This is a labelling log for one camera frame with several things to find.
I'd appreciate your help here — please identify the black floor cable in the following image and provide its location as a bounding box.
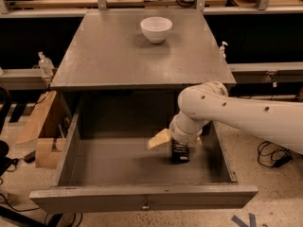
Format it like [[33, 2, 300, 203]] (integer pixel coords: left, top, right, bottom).
[[257, 140, 294, 169], [0, 191, 83, 227]]

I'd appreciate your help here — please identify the open grey top drawer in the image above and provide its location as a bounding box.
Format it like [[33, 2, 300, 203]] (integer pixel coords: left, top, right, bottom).
[[30, 91, 258, 213]]

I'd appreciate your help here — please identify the white pump bottle right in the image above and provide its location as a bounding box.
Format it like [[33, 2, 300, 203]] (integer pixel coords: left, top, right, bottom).
[[219, 41, 228, 59]]

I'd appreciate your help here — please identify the dark rxbar chocolate bar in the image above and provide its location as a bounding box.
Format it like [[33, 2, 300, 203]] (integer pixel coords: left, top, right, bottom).
[[171, 141, 189, 164]]

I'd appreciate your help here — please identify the metal drawer knob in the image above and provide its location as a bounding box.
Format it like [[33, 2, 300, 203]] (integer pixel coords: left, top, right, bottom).
[[141, 199, 151, 211]]

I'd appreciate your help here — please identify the black floor cable right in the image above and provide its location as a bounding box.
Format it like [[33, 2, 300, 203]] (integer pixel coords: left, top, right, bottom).
[[257, 140, 294, 169]]

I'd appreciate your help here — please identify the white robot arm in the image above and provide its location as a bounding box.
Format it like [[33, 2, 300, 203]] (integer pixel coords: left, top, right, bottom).
[[148, 81, 303, 154]]

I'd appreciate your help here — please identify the black floor cable left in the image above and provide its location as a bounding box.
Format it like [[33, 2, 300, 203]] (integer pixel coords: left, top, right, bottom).
[[0, 191, 83, 227]]

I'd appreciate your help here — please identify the clear sanitizer bottle left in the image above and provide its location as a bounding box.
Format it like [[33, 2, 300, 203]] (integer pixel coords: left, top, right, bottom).
[[38, 52, 55, 77]]

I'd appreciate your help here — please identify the blue tape floor mark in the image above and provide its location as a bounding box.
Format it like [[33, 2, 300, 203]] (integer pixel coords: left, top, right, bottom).
[[231, 212, 258, 227]]

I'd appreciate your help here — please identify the black chair left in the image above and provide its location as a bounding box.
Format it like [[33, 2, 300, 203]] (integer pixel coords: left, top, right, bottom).
[[0, 88, 13, 176]]

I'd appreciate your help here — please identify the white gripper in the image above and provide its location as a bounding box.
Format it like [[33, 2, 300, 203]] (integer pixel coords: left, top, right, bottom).
[[147, 112, 209, 149]]

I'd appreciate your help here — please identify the white ceramic bowl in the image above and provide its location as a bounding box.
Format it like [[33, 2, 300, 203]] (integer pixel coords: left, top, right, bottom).
[[140, 17, 172, 44]]

